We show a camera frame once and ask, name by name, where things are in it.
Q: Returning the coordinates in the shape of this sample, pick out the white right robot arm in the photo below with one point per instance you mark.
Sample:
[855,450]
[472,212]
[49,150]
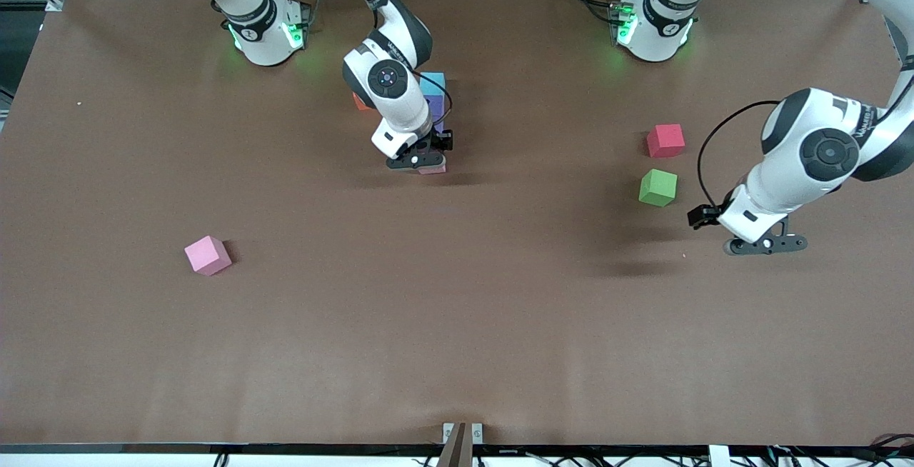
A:
[400,110]

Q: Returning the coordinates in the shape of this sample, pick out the white table bracket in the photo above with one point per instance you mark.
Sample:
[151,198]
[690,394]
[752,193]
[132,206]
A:
[715,456]

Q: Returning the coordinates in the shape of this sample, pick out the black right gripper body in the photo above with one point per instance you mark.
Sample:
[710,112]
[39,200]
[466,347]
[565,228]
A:
[440,141]

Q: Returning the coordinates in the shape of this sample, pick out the metal mounting bracket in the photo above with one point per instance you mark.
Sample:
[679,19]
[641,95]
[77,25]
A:
[448,433]

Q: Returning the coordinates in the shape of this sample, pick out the pink foam block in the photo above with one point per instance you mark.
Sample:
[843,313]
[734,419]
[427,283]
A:
[208,255]
[432,170]

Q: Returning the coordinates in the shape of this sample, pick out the green foam block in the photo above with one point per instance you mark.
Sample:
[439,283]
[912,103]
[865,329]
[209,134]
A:
[658,188]

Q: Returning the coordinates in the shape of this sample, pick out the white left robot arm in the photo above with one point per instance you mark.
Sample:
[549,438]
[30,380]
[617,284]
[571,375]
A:
[785,174]

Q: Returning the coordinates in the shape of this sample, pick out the red foam block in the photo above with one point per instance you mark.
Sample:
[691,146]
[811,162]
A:
[665,141]

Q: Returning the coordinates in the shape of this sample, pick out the orange foam block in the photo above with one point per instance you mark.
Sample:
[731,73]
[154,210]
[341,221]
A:
[359,103]

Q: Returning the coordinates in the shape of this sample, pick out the purple foam block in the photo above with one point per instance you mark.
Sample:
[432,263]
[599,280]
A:
[435,106]
[437,123]

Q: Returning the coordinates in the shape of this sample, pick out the brown camera post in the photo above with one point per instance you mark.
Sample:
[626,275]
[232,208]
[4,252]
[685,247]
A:
[457,453]

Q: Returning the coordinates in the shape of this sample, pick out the light blue foam block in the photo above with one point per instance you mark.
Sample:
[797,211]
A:
[434,85]

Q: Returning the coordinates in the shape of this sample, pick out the large table cover sheet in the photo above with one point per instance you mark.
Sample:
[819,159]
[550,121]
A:
[457,310]

